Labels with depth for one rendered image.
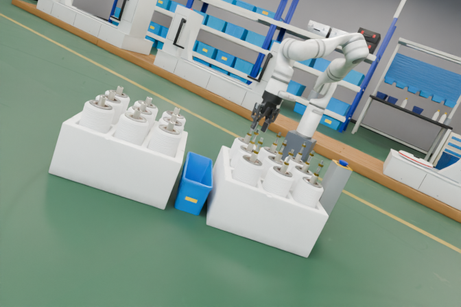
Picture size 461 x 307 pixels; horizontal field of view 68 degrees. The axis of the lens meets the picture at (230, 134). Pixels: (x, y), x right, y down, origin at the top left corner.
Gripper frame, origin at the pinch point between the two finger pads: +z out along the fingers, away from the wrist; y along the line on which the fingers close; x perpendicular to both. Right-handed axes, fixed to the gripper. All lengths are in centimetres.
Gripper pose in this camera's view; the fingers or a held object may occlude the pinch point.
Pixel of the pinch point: (258, 127)
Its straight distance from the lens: 130.8
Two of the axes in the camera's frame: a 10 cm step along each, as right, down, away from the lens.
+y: -6.4, -0.7, -7.6
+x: 6.7, 4.4, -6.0
